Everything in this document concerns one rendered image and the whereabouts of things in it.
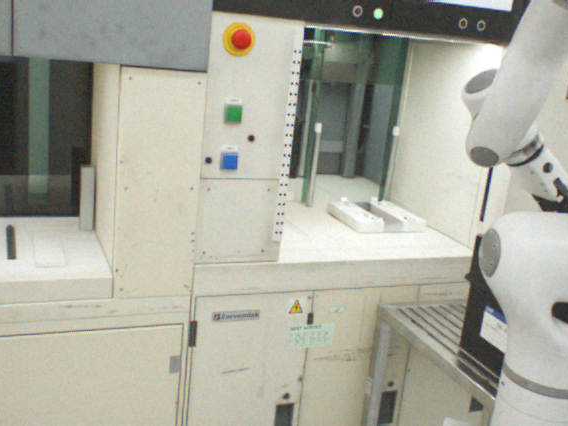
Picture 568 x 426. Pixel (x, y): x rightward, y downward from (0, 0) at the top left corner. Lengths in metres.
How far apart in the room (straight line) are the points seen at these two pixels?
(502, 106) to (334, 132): 1.48
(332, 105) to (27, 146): 1.15
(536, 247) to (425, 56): 1.25
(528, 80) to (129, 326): 0.93
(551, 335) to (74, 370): 0.98
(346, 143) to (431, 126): 0.56
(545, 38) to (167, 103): 0.71
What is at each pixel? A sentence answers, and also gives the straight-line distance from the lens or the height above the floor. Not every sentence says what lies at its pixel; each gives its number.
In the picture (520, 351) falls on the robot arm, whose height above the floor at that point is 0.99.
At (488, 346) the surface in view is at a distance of 1.48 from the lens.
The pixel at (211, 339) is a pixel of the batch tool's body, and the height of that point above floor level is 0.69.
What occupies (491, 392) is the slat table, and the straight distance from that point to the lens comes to 1.41.
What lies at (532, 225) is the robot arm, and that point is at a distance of 0.94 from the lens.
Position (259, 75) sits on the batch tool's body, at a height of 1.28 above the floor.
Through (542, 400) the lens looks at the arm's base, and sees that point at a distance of 1.03.
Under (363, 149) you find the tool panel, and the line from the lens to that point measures 2.60.
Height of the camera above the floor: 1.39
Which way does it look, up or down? 15 degrees down
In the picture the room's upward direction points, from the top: 6 degrees clockwise
